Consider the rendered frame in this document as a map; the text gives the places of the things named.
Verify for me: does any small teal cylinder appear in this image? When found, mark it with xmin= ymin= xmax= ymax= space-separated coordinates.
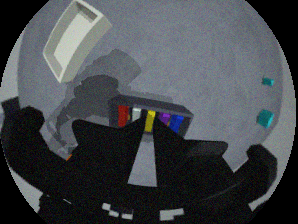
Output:
xmin=262 ymin=77 xmax=274 ymax=87

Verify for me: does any teal cube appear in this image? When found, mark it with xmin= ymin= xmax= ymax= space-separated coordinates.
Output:
xmin=258 ymin=109 xmax=274 ymax=129

